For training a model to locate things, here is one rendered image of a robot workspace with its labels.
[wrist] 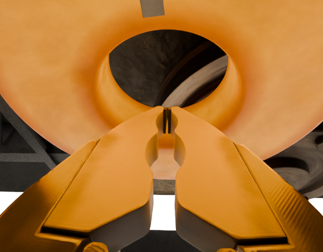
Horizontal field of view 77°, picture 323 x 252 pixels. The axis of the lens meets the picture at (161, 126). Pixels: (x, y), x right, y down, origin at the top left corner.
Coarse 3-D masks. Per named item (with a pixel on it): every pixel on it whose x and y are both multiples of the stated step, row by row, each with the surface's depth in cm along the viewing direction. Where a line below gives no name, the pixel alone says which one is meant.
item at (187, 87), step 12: (216, 48) 33; (192, 60) 36; (204, 60) 33; (216, 60) 29; (180, 72) 37; (192, 72) 31; (204, 72) 31; (216, 72) 31; (168, 84) 40; (180, 84) 33; (192, 84) 33; (204, 84) 33; (168, 96) 35; (180, 96) 35; (192, 96) 34
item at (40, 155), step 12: (0, 96) 376; (0, 108) 399; (12, 120) 425; (24, 132) 453; (36, 132) 493; (36, 144) 486; (48, 144) 536; (0, 156) 542; (12, 156) 540; (24, 156) 538; (36, 156) 535; (48, 156) 524; (60, 156) 531
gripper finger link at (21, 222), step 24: (72, 168) 7; (24, 192) 6; (48, 192) 6; (0, 216) 6; (24, 216) 6; (48, 216) 6; (0, 240) 5; (24, 240) 5; (48, 240) 5; (72, 240) 5
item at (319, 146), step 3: (318, 138) 28; (321, 138) 28; (315, 141) 29; (318, 141) 28; (321, 141) 28; (315, 144) 29; (318, 144) 28; (321, 144) 28; (318, 147) 29; (321, 147) 29; (306, 198) 42
